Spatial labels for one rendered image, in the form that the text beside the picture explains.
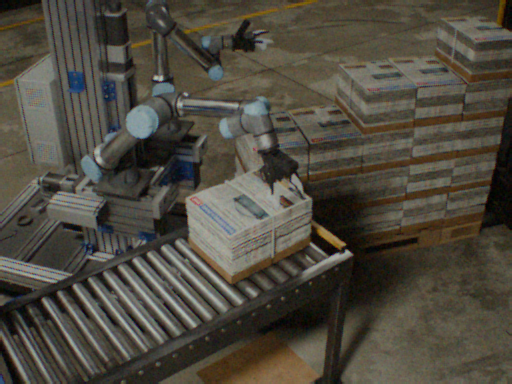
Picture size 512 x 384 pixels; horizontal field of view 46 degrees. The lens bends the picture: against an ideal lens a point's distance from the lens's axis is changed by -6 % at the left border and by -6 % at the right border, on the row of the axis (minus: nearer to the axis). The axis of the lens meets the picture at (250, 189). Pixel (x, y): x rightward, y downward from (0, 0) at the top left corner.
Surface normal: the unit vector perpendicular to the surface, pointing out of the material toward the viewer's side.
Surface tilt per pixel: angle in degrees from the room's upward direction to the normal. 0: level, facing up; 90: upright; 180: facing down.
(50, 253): 0
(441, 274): 0
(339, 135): 1
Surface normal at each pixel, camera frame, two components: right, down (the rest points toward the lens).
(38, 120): -0.29, 0.54
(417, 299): -0.01, -0.83
